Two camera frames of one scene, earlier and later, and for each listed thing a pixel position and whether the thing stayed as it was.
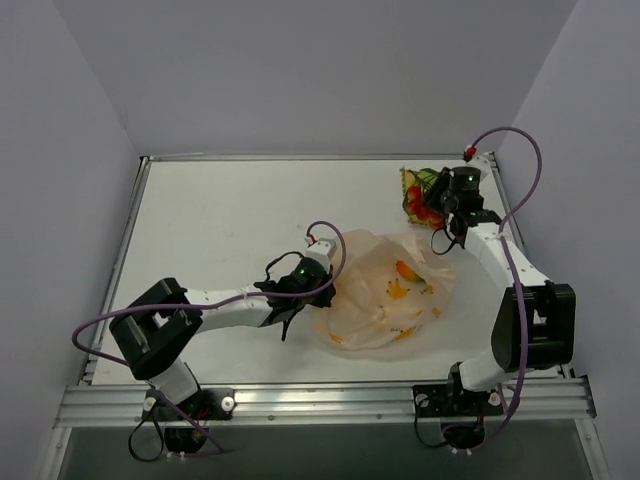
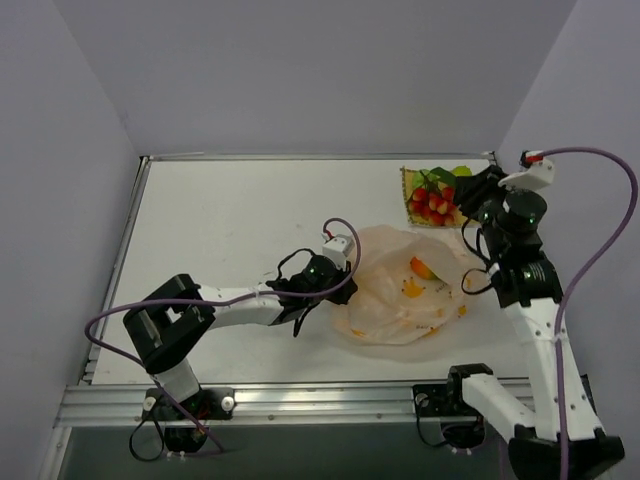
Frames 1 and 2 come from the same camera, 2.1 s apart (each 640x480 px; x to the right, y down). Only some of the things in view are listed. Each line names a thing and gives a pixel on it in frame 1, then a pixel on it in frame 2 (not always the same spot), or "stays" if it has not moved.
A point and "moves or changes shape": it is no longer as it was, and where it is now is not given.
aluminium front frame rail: [125, 406] stays
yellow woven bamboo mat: [408, 179] stays
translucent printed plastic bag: [388, 293] moves or changes shape
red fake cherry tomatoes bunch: [417, 201] stays
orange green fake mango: [408, 272] to [423, 269]
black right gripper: [437, 189] to [476, 189]
